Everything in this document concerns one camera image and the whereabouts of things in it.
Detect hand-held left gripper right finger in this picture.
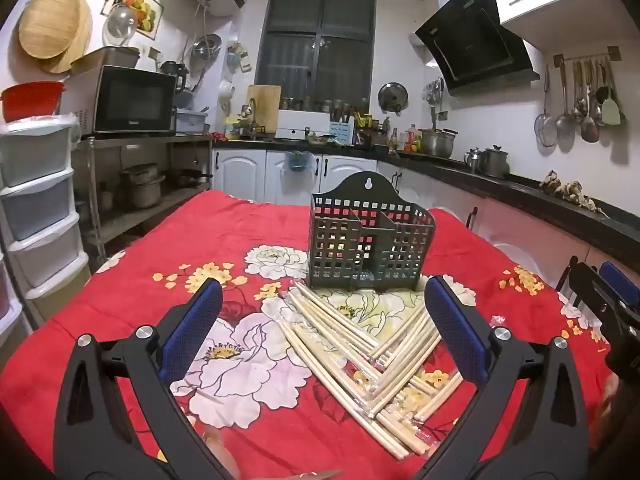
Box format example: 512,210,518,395
410,275,591,480

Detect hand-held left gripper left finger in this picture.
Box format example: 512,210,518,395
52,277,236,480

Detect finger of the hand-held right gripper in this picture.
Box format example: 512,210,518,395
571,259,640,334
600,261,640,312

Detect bunch of chopsticks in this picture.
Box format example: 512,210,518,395
276,280,465,461

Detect dark green utensil holder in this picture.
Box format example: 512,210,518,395
307,171,437,293

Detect black kitchen countertop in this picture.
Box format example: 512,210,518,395
212,137,640,261

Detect red floral blanket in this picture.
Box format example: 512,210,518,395
0,189,621,480

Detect pink base cabinets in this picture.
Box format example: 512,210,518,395
430,180,640,306

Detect pile of ginger roots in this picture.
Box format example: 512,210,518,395
539,170,603,211

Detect stacked old pots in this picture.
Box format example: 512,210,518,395
119,164,166,209

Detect black frying pan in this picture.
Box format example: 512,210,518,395
167,167,213,188

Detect steel ladle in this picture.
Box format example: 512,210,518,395
580,60,601,143

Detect steel skimmer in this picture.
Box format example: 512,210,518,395
555,60,578,145

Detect white base cabinets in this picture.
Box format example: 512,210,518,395
212,147,381,206

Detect pale green spatula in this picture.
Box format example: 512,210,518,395
600,57,623,126

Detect large steel stockpot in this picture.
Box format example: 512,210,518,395
419,128,458,158

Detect metal shelf rack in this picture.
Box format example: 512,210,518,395
70,132,215,261

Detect blue hanging bin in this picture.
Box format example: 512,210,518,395
282,151,316,175

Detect white plastic drawer unit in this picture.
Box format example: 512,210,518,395
0,112,91,341

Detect blue plastic basket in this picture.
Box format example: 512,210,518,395
175,108,210,135

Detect steel faucet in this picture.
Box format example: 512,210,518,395
242,97,261,133

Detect blue knife holder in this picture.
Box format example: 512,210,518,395
327,117,356,147

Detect white countertop box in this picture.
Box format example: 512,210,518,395
276,109,333,141

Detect wooden cutting board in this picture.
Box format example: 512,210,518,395
247,84,282,133

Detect black microwave oven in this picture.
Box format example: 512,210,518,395
65,64,178,137

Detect hanging steel pot lid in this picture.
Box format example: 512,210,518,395
377,81,408,112

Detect black electric kettle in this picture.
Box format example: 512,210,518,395
160,61,190,92

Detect hanging steel colander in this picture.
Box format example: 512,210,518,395
189,33,222,72

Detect red plastic basin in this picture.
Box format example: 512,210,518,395
0,81,67,123

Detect black range hood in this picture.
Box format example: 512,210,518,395
414,0,541,97

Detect beige plastic container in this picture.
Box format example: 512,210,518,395
70,46,141,78

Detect dark kitchen window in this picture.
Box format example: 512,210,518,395
255,0,377,111

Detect glass pot lid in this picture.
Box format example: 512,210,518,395
102,2,137,48

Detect round bamboo tray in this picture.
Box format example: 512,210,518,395
18,0,93,75

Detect wire mesh strainer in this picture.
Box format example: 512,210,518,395
534,65,558,148

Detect fruit wall poster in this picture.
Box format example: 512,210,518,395
101,0,165,41

